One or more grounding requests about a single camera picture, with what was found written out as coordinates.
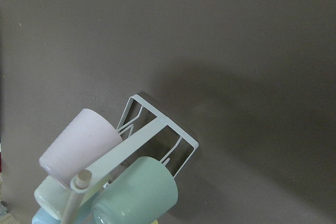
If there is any light blue cup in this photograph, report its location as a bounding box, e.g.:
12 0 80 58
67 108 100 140
31 199 91 224

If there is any pink cup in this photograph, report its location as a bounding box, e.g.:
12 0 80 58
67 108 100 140
39 109 122 188

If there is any white wire cup rack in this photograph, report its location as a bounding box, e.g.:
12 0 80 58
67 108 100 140
61 94 199 223

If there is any green cup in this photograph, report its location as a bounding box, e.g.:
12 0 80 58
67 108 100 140
91 156 178 223

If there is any cream white cup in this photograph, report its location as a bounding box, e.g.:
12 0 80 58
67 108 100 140
34 175 100 220

